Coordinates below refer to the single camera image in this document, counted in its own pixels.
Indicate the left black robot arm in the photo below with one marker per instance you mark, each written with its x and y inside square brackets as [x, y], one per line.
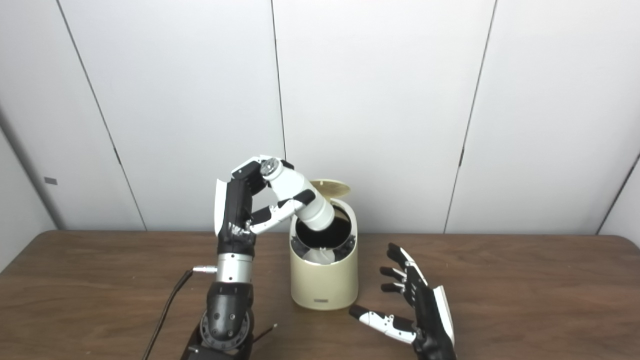
[230, 305]

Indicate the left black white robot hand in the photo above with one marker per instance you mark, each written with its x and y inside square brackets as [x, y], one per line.
[235, 215]

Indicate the small white plastic bottle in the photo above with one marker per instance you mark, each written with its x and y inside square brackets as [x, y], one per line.
[320, 217]

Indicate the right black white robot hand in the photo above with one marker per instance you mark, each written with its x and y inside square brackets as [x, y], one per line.
[430, 320]

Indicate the black bin liner bag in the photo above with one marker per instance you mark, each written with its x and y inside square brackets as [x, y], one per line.
[342, 237]

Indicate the cream-colored bin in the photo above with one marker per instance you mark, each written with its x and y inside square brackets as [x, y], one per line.
[322, 286]

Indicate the cream round bin lid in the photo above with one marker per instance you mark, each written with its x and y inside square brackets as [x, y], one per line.
[332, 189]

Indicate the black wall panel clip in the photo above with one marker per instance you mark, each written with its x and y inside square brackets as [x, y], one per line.
[461, 155]
[117, 156]

